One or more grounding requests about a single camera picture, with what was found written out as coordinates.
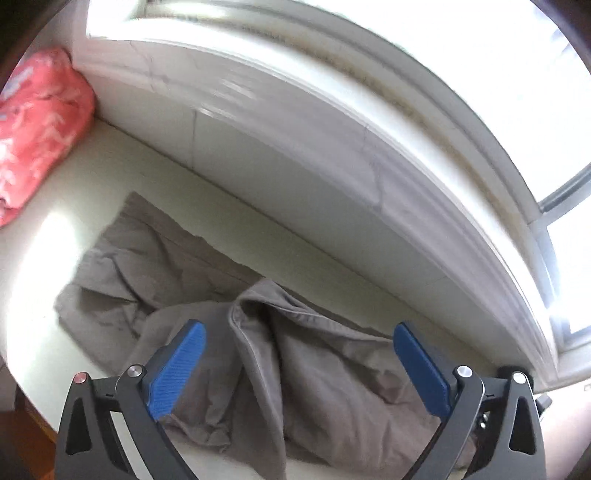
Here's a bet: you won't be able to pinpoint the white window frame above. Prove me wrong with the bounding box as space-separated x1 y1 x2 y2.
73 1 590 390

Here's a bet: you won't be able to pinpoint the red floral cloth bundle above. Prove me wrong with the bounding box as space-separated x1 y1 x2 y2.
1 48 95 226

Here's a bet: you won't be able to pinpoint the grey-brown cargo pants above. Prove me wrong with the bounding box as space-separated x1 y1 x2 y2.
55 194 439 479

